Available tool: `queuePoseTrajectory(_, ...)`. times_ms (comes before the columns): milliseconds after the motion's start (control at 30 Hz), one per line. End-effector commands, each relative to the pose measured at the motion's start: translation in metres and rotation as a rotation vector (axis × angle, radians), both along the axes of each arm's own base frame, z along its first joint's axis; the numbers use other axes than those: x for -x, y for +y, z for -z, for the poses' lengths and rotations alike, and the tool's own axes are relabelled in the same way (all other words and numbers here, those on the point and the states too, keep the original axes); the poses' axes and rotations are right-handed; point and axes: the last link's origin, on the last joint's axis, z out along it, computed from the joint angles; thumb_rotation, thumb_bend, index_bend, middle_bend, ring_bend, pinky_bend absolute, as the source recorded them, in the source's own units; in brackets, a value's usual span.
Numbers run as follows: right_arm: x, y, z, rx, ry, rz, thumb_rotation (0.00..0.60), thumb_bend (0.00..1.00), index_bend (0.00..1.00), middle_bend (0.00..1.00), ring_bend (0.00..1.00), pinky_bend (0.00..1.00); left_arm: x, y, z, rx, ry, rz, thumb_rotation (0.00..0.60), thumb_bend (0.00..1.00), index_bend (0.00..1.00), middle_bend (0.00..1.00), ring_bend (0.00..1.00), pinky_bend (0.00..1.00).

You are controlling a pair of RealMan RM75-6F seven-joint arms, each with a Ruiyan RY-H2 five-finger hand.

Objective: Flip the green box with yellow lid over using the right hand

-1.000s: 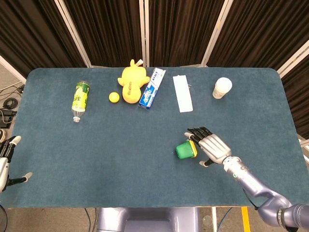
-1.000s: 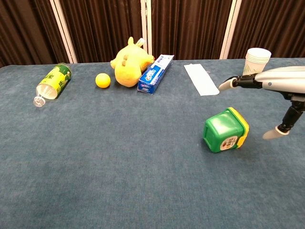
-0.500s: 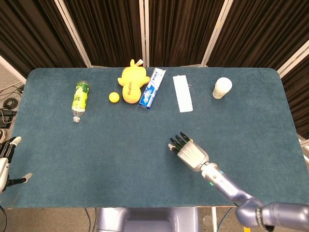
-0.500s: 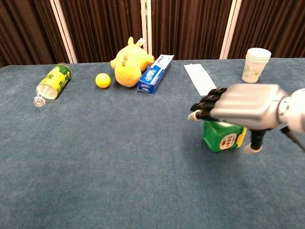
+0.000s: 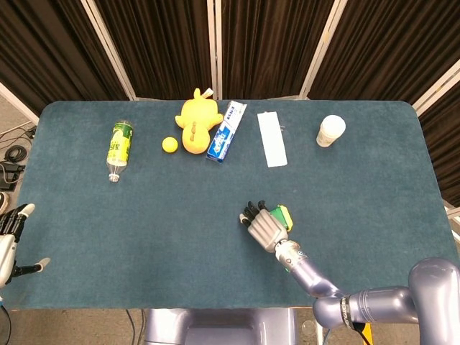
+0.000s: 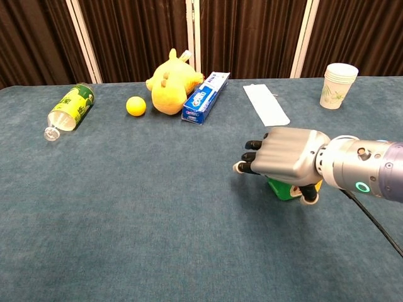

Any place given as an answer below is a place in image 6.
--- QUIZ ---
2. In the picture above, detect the stack of white paper cups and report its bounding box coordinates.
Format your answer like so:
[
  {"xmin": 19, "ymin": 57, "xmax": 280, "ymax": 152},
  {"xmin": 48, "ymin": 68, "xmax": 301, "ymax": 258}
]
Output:
[{"xmin": 319, "ymin": 62, "xmax": 360, "ymax": 110}]

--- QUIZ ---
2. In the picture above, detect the clear bottle with green label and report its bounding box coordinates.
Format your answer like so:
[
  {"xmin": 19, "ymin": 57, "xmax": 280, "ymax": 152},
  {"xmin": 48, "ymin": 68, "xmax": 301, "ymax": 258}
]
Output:
[{"xmin": 43, "ymin": 82, "xmax": 95, "ymax": 142}]

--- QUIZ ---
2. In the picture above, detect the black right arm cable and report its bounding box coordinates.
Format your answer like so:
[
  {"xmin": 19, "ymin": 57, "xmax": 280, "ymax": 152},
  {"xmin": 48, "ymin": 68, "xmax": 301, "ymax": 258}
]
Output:
[{"xmin": 343, "ymin": 188, "xmax": 403, "ymax": 257}]

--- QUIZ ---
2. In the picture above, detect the dark curtain partition panel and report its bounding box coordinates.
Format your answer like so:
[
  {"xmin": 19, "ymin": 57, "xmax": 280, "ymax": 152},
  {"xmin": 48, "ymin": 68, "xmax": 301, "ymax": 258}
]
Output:
[
  {"xmin": 191, "ymin": 0, "xmax": 321, "ymax": 79},
  {"xmin": 66, "ymin": 0, "xmax": 196, "ymax": 84},
  {"xmin": 290, "ymin": 0, "xmax": 403, "ymax": 79},
  {"xmin": 0, "ymin": 0, "xmax": 103, "ymax": 91}
]

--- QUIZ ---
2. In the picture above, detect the blue white toothpaste box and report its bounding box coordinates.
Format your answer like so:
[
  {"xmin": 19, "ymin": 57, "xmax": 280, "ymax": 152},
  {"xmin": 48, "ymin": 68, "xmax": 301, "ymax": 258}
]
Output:
[{"xmin": 181, "ymin": 71, "xmax": 231, "ymax": 126}]

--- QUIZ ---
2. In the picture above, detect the yellow ball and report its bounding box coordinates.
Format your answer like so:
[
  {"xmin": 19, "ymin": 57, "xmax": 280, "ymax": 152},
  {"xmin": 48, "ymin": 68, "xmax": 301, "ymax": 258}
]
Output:
[{"xmin": 125, "ymin": 96, "xmax": 147, "ymax": 117}]

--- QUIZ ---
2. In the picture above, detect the blue felt table mat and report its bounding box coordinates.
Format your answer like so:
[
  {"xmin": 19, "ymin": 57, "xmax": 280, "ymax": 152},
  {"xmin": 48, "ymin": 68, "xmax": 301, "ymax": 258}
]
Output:
[{"xmin": 0, "ymin": 75, "xmax": 403, "ymax": 302}]

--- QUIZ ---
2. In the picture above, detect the white flat paper packet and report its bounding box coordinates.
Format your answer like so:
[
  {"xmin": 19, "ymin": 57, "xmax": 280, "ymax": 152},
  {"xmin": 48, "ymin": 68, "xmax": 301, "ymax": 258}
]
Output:
[{"xmin": 242, "ymin": 84, "xmax": 291, "ymax": 128}]

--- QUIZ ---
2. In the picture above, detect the yellow plush toy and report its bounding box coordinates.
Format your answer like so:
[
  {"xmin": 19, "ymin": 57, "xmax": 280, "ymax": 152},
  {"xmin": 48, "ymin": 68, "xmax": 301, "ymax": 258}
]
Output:
[{"xmin": 145, "ymin": 48, "xmax": 205, "ymax": 116}]

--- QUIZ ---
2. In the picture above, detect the yellow green small box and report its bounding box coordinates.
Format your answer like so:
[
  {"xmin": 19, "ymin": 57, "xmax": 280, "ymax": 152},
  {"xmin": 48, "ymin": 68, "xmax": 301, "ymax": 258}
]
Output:
[{"xmin": 266, "ymin": 176, "xmax": 324, "ymax": 202}]

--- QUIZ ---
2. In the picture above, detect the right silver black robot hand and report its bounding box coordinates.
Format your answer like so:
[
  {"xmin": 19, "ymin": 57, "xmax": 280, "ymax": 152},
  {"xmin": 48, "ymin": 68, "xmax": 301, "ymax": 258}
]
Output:
[{"xmin": 232, "ymin": 126, "xmax": 331, "ymax": 206}]

